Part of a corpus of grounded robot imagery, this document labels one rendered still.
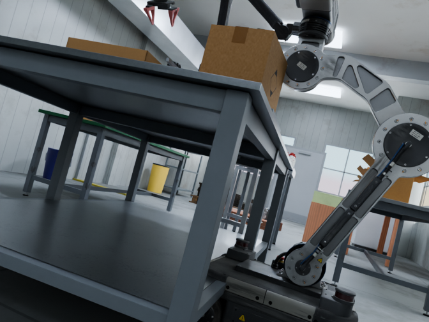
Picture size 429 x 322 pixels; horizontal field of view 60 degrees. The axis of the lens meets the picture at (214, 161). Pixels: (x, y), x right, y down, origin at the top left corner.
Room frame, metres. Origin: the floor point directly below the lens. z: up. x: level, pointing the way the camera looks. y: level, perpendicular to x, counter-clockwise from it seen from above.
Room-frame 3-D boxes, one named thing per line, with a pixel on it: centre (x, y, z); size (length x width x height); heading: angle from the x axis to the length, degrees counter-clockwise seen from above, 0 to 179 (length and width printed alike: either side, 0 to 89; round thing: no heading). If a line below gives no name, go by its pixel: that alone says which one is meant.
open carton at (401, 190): (3.11, -1.49, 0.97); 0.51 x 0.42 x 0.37; 76
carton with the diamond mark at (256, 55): (1.42, -0.03, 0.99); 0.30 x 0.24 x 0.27; 159
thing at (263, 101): (2.07, 0.30, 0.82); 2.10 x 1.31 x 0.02; 165
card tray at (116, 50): (1.18, 0.34, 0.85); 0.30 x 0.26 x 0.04; 165
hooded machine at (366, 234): (7.52, -3.47, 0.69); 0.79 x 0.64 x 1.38; 70
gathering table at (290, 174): (4.39, -0.63, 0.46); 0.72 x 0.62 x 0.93; 165
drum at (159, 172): (8.09, 1.10, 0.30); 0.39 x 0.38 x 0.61; 160
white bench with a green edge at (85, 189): (4.15, 1.00, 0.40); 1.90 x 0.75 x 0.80; 160
